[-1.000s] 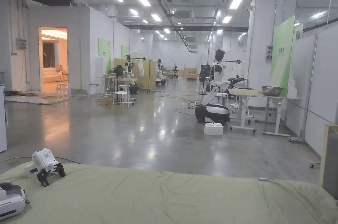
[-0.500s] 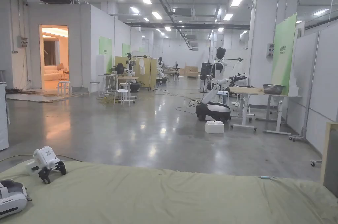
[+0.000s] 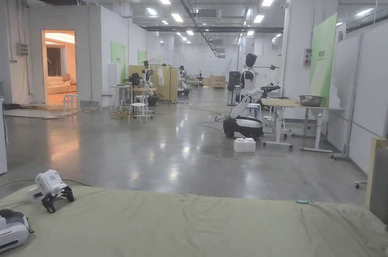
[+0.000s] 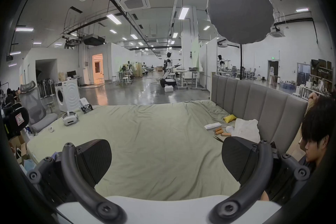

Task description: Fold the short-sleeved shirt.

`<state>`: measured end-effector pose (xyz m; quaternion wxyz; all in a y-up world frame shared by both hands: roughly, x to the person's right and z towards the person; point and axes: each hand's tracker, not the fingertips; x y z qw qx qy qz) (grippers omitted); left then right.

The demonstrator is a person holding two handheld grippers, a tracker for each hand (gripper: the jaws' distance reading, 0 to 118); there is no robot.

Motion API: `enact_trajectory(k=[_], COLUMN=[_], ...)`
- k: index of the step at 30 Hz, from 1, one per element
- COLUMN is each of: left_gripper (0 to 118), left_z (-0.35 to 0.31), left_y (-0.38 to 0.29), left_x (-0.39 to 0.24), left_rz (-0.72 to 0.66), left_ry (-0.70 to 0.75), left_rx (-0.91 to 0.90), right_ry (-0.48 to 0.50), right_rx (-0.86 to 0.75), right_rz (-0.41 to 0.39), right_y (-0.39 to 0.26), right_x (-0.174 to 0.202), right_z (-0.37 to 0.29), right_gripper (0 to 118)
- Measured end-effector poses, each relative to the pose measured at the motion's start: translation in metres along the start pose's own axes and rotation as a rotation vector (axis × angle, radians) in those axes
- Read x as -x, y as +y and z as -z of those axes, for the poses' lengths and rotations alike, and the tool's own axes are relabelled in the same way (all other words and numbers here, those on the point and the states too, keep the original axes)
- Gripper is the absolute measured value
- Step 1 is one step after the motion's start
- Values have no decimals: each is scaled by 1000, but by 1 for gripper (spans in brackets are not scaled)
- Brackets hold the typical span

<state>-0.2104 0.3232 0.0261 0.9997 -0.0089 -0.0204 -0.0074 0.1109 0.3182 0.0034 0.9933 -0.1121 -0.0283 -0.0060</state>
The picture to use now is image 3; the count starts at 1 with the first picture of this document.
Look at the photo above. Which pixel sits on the distant white robot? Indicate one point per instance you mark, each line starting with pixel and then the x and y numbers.
pixel 182 81

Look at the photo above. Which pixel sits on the small pale blue item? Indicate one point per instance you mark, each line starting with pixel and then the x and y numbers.
pixel 302 202

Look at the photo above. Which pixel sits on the bed with pale green sheet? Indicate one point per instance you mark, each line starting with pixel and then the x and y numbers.
pixel 188 226

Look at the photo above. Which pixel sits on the grey padded headboard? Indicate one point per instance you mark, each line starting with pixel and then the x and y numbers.
pixel 380 178

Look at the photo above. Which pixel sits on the clothes rack with white shirt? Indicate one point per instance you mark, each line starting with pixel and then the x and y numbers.
pixel 160 76

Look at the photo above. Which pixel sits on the white foam block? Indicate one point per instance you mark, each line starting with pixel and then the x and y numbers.
pixel 244 145

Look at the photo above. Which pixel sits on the spare hand-held gripper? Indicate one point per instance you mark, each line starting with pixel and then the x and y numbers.
pixel 50 182

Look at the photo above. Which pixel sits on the cream sofa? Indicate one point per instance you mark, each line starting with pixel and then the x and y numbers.
pixel 57 86

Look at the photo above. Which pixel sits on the green and white banner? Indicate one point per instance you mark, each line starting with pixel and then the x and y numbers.
pixel 322 63

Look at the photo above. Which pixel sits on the wooden carton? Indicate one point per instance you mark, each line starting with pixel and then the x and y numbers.
pixel 219 82

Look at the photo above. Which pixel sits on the white humanoid robot, wheeled base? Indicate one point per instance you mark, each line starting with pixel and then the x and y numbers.
pixel 247 80

